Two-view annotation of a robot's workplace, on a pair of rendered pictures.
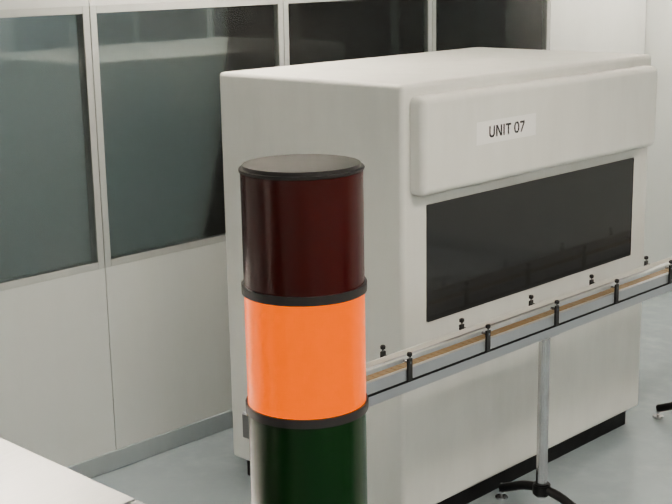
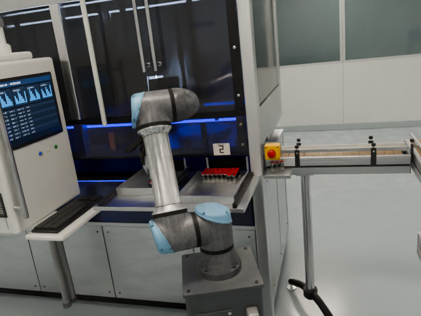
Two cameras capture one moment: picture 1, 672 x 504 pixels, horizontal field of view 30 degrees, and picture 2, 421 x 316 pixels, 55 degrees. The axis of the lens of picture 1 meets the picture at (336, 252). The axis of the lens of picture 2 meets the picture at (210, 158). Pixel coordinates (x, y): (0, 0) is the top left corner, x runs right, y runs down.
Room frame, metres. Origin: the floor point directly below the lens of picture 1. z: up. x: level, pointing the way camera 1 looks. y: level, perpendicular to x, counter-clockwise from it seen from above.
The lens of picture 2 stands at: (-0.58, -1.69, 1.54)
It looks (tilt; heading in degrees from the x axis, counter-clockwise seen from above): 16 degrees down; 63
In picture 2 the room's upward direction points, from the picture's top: 6 degrees counter-clockwise
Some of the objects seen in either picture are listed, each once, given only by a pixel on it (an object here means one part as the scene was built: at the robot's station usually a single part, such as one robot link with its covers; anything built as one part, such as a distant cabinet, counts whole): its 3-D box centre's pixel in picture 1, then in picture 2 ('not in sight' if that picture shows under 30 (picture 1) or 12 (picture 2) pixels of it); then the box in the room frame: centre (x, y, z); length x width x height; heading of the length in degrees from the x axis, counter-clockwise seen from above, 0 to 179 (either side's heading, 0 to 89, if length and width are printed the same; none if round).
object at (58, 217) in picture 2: not in sight; (70, 212); (-0.38, 0.27, 0.82); 0.40 x 0.14 x 0.02; 45
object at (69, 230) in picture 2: not in sight; (66, 216); (-0.40, 0.29, 0.79); 0.45 x 0.28 x 0.03; 45
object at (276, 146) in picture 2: not in sight; (272, 150); (0.55, -0.14, 0.99); 0.08 x 0.07 x 0.07; 46
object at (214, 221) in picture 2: not in sight; (212, 224); (-0.04, -0.59, 0.96); 0.13 x 0.12 x 0.14; 166
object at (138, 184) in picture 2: not in sight; (155, 179); (0.04, 0.18, 0.90); 0.34 x 0.26 x 0.04; 46
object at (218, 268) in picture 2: not in sight; (217, 255); (-0.04, -0.59, 0.84); 0.15 x 0.15 x 0.10
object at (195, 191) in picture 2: not in sight; (214, 185); (0.22, -0.12, 0.90); 0.34 x 0.26 x 0.04; 46
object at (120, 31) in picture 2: not in sight; (110, 59); (-0.03, 0.39, 1.50); 0.47 x 0.01 x 0.59; 136
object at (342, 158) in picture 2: not in sight; (334, 155); (0.85, -0.24, 0.92); 0.69 x 0.16 x 0.16; 136
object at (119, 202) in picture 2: not in sight; (182, 189); (0.12, 0.02, 0.87); 0.70 x 0.48 x 0.02; 136
